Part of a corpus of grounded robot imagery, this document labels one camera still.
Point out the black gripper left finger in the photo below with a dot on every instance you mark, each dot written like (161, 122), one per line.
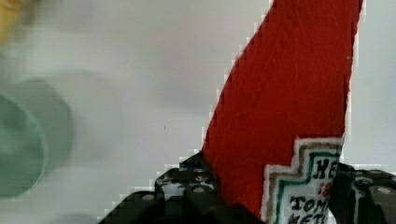
(187, 194)

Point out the green mug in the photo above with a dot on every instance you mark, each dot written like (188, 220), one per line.
(37, 134)

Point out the red plush ketchup bottle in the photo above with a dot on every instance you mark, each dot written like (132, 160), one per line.
(276, 136)

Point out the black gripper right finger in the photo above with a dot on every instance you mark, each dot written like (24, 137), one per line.
(363, 196)

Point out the plush peeled banana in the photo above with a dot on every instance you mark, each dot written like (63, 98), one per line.
(13, 15)

